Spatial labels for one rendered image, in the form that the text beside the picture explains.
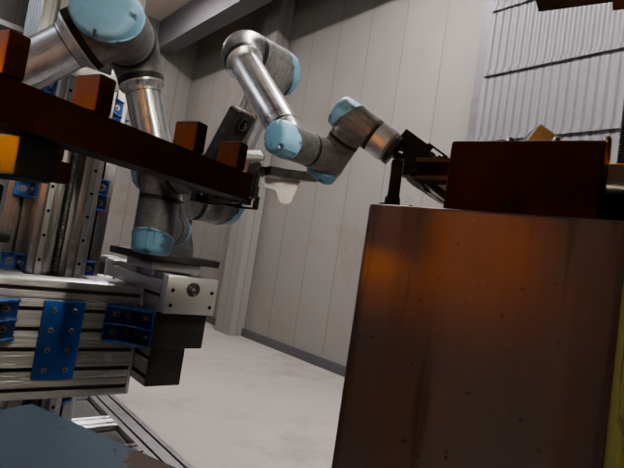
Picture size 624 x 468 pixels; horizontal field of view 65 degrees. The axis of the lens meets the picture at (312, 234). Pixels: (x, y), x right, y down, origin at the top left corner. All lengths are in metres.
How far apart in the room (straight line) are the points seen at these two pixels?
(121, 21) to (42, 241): 0.59
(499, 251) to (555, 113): 2.89
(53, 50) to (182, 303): 0.59
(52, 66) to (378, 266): 0.78
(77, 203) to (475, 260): 1.13
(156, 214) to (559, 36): 2.92
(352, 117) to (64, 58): 0.57
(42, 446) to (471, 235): 0.40
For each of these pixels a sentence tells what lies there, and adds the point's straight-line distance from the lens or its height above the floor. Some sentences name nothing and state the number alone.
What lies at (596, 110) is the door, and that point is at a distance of 3.19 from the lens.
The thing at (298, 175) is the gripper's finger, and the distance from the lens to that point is 0.84.
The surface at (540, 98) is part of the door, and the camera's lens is 3.35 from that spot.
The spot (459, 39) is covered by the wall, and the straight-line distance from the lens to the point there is 3.95.
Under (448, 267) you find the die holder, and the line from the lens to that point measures 0.41.
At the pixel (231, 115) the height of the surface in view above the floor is 1.08.
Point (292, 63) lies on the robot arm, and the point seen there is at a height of 1.38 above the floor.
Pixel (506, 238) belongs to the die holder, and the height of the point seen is 0.89.
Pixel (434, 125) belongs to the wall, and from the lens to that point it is 3.77.
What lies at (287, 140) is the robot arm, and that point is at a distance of 1.01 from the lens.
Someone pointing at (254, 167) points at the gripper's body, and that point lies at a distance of 0.83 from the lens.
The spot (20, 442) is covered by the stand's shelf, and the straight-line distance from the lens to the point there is 0.52.
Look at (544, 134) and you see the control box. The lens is 1.11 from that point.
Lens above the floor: 0.85
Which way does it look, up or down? 3 degrees up
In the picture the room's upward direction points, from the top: 9 degrees clockwise
